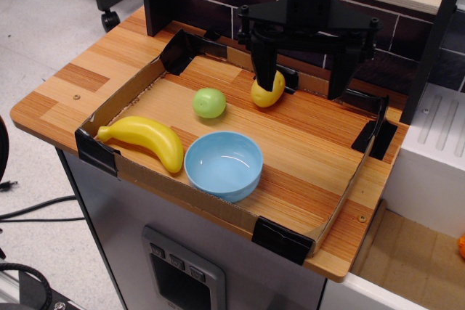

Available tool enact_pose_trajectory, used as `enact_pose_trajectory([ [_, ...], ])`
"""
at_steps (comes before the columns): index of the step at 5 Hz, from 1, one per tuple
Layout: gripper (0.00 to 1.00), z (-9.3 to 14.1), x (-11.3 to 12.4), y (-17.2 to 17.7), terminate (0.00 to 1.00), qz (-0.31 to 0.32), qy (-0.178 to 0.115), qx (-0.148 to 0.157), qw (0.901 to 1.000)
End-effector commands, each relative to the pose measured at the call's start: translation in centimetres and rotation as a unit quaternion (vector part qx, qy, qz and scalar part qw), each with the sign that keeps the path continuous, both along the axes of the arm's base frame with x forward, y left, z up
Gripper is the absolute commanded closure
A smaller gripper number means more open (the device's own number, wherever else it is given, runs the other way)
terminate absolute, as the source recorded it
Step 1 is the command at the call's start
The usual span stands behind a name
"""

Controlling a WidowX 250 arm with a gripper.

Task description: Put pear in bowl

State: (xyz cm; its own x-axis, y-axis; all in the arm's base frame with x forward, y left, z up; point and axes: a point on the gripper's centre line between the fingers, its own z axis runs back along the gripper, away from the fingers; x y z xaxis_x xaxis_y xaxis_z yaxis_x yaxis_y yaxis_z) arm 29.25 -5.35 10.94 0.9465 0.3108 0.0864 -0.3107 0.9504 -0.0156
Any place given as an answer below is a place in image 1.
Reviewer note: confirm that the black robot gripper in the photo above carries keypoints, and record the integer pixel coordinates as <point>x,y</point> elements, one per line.
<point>325,26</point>

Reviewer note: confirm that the green plastic pear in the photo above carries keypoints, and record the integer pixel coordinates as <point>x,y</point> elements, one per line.
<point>209,103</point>

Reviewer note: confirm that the light blue bowl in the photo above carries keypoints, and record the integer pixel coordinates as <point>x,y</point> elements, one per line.
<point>224,164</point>

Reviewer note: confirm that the yellow plastic potato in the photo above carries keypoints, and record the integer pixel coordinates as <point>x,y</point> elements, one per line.
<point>263,98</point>

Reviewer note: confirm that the yellow plastic banana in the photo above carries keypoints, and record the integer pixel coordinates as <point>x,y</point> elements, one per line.
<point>150,134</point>

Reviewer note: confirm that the white toy sink unit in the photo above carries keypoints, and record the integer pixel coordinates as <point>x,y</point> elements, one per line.
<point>426,184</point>

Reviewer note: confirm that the cardboard fence with black tape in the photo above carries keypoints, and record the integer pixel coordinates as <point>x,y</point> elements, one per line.
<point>300,178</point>

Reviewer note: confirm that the orange toy object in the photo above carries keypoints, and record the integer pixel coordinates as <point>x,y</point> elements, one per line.
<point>461,245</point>

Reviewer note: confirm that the grey control panel with buttons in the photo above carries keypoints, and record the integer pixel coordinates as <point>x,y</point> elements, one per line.
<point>182,278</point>

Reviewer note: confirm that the black power plug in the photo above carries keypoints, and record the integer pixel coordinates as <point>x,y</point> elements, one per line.
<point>7,186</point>

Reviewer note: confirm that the black vertical post right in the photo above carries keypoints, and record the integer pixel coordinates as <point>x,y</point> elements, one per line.
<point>445,12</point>

